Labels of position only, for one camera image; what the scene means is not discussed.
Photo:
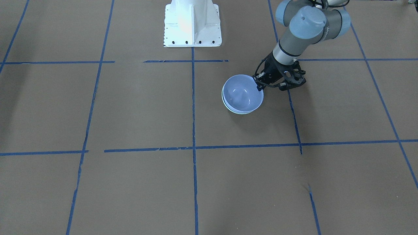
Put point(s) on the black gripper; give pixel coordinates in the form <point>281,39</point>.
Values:
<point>270,71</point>

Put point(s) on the blue bowl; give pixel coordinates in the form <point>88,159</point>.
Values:
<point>240,91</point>

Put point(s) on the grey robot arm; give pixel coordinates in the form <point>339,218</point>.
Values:
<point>308,22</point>

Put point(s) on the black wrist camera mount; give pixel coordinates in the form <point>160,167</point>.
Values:
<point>293,76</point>

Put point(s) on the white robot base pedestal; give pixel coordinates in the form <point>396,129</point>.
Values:
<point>192,23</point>

